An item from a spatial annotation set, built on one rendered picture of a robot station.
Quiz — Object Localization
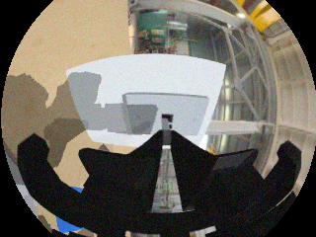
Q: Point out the blue flat square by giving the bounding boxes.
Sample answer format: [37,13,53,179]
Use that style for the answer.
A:
[56,187,86,233]

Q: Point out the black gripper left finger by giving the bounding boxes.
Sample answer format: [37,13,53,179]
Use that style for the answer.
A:
[79,129,163,212]

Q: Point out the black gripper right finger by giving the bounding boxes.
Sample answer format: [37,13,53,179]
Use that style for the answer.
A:
[170,130,258,212]

